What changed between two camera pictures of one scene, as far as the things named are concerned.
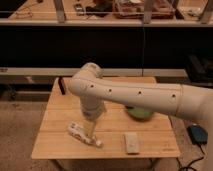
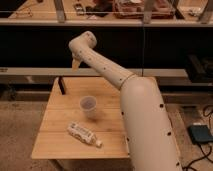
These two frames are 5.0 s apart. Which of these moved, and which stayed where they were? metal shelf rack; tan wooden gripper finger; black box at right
Moved: tan wooden gripper finger
Stayed: metal shelf rack; black box at right
